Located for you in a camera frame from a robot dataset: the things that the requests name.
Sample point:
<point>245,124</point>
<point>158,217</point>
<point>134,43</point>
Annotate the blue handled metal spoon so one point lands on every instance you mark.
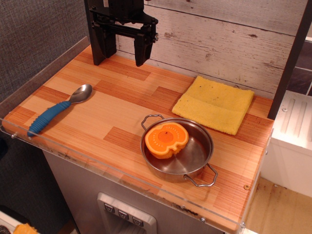
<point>78,96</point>

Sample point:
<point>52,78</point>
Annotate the yellow object bottom left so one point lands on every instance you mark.
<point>25,229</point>

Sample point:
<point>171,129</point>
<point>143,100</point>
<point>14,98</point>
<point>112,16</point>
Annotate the dark right upright post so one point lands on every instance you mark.
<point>292,60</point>

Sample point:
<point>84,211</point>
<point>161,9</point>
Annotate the yellow cloth napkin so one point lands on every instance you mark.
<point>214,105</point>

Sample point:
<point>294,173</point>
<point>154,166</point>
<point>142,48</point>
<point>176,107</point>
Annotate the clear acrylic front guard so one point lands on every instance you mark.
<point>116,149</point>

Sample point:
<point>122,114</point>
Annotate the grey toy fridge cabinet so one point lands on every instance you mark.
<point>80,188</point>

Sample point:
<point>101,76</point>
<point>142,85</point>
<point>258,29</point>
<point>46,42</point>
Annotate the dark upright post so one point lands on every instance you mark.
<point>292,60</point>
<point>90,7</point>

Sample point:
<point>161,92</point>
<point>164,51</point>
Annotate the orange toy fruit half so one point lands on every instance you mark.
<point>166,139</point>

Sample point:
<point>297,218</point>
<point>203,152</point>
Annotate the dark left upright post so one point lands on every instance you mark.
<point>90,7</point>

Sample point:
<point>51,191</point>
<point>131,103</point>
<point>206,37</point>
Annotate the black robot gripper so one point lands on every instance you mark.
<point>125,18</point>

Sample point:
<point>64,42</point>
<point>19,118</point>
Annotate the silver dispenser panel with buttons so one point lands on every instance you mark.
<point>121,218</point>

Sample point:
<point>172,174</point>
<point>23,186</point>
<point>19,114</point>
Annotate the steel pot with handles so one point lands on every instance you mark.
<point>190,161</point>

